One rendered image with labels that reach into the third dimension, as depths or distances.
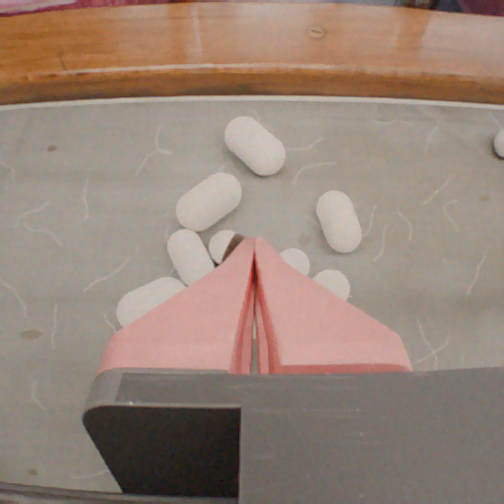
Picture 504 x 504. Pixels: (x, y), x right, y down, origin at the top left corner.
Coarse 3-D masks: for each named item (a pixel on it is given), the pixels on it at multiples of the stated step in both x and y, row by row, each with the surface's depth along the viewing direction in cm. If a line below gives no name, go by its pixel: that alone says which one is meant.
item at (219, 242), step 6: (216, 234) 19; (222, 234) 19; (228, 234) 19; (216, 240) 19; (222, 240) 19; (228, 240) 19; (210, 246) 19; (216, 246) 19; (222, 246) 19; (210, 252) 19; (216, 252) 19; (222, 252) 19; (216, 258) 19
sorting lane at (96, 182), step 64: (0, 128) 22; (64, 128) 22; (128, 128) 22; (192, 128) 22; (320, 128) 22; (384, 128) 22; (448, 128) 22; (0, 192) 21; (64, 192) 21; (128, 192) 21; (256, 192) 21; (320, 192) 21; (384, 192) 21; (448, 192) 21; (0, 256) 20; (64, 256) 20; (128, 256) 20; (320, 256) 20; (384, 256) 20; (448, 256) 20; (0, 320) 19; (64, 320) 19; (384, 320) 19; (448, 320) 19; (0, 384) 19; (64, 384) 19; (0, 448) 18; (64, 448) 18
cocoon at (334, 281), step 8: (320, 272) 19; (328, 272) 18; (336, 272) 18; (320, 280) 18; (328, 280) 18; (336, 280) 18; (344, 280) 18; (328, 288) 18; (336, 288) 18; (344, 288) 18; (344, 296) 18
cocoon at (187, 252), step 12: (168, 240) 19; (180, 240) 19; (192, 240) 19; (168, 252) 19; (180, 252) 18; (192, 252) 18; (204, 252) 19; (180, 264) 19; (192, 264) 18; (204, 264) 18; (180, 276) 19; (192, 276) 18
